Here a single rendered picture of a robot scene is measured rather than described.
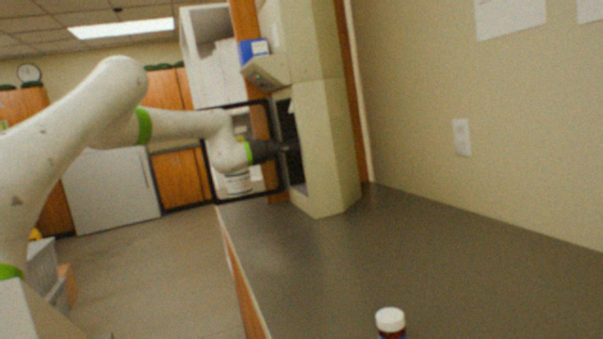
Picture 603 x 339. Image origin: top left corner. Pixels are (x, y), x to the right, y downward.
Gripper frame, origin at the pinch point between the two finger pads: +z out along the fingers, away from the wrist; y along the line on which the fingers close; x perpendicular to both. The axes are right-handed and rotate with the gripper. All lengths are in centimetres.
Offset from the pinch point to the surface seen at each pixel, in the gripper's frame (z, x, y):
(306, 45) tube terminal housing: -2.0, -32.4, -13.9
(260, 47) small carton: -15.5, -35.3, -5.4
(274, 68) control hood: -14.1, -27.1, -14.2
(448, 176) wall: 33.5, 18.1, -30.5
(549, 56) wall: 35, -15, -70
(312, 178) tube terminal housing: -8.4, 11.2, -14.3
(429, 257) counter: 3, 26, -64
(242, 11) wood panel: -14, -54, 23
